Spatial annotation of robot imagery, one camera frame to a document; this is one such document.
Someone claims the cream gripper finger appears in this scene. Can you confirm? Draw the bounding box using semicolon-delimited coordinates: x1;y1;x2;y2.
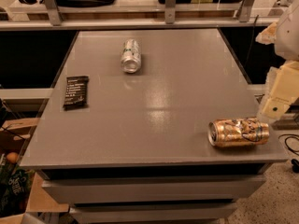
261;61;299;119
255;22;278;45

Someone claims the orange soda can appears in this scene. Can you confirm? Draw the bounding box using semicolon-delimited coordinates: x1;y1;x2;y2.
207;118;270;148

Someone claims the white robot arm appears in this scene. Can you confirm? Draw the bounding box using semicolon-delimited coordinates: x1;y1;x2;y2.
255;0;299;120

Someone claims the silver 7up can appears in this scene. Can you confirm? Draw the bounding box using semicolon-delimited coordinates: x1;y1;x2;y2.
121;39;141;74

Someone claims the upper grey drawer front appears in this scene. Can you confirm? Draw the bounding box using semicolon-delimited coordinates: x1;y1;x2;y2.
42;175;265;204

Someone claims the grey drawer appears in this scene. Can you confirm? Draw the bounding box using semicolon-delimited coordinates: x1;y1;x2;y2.
70;203;236;224
42;175;265;204

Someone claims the lower grey drawer front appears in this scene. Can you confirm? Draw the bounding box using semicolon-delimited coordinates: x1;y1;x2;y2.
70;203;236;224

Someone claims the grey drawer cabinet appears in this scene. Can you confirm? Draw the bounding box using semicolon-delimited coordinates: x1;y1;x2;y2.
19;27;290;224

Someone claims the black snack bar wrapper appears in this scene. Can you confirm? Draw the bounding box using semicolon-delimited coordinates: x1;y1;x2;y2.
63;76;89;110

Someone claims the cardboard box with items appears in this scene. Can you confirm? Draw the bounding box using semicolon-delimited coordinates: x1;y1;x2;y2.
0;118;69;224

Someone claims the black cable on floor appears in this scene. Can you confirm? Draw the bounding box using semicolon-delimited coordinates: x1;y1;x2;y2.
278;133;299;174

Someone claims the metal shelf rail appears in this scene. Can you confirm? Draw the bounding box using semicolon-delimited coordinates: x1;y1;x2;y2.
0;0;282;30

